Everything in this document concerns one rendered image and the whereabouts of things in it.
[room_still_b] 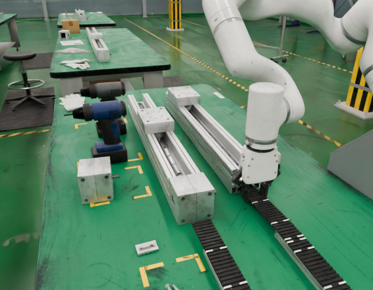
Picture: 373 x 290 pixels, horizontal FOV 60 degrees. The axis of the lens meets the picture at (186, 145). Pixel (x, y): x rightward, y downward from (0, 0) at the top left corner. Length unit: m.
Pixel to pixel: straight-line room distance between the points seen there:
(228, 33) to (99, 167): 0.51
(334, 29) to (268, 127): 0.52
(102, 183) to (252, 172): 0.42
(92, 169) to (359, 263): 0.72
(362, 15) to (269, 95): 0.51
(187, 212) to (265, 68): 0.42
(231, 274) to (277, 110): 0.39
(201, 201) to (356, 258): 0.38
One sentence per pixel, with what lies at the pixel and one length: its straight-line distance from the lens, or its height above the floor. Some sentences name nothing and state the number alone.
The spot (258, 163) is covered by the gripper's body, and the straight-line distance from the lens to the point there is 0.87.
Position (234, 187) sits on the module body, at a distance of 0.98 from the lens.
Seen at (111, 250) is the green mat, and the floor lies 0.78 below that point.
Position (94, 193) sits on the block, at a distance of 0.96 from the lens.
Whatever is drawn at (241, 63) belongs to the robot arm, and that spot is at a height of 1.17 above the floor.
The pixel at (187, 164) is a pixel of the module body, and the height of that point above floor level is 0.86.
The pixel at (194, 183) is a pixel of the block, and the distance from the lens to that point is 0.86.
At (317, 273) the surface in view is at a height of 0.81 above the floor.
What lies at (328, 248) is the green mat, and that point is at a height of 0.78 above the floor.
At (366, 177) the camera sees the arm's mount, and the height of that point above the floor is 0.84.
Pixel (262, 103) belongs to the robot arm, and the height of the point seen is 1.09.
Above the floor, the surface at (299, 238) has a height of 0.81.
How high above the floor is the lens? 1.35
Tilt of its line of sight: 27 degrees down
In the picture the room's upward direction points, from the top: straight up
